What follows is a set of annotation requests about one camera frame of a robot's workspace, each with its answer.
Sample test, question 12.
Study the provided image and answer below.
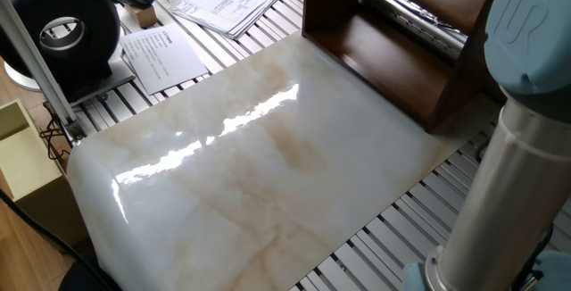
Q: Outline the brown wooden shelf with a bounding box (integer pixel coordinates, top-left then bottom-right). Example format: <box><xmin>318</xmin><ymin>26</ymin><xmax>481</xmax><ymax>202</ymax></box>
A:
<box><xmin>301</xmin><ymin>0</ymin><xmax>512</xmax><ymax>134</ymax></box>

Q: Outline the white marble pattern mat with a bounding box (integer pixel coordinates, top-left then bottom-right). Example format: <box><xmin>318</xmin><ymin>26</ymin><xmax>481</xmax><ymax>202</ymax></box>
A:
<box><xmin>66</xmin><ymin>30</ymin><xmax>501</xmax><ymax>291</ymax></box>

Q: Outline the single printed paper sheet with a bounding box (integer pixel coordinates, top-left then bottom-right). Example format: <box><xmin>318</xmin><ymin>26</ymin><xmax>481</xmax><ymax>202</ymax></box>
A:
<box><xmin>119</xmin><ymin>22</ymin><xmax>211</xmax><ymax>97</ymax></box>

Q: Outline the small wooden block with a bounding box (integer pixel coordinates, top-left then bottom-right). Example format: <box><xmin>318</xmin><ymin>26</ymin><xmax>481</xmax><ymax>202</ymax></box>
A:
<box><xmin>124</xmin><ymin>4</ymin><xmax>159</xmax><ymax>30</ymax></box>

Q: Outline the beige box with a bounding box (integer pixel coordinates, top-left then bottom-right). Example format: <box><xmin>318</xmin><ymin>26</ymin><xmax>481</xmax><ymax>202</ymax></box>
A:
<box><xmin>0</xmin><ymin>98</ymin><xmax>89</xmax><ymax>248</ymax></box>

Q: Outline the thin black cable bundle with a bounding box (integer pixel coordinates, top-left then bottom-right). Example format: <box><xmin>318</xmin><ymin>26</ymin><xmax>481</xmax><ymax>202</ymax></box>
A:
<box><xmin>38</xmin><ymin>111</ymin><xmax>73</xmax><ymax>163</ymax></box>

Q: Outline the aluminium frame beam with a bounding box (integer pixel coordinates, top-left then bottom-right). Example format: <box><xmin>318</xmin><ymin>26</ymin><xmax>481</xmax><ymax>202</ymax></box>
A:
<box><xmin>0</xmin><ymin>0</ymin><xmax>88</xmax><ymax>143</ymax></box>

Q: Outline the black ring shaped device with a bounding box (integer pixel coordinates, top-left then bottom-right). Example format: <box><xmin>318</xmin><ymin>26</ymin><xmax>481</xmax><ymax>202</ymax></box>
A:
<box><xmin>0</xmin><ymin>0</ymin><xmax>137</xmax><ymax>107</ymax></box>

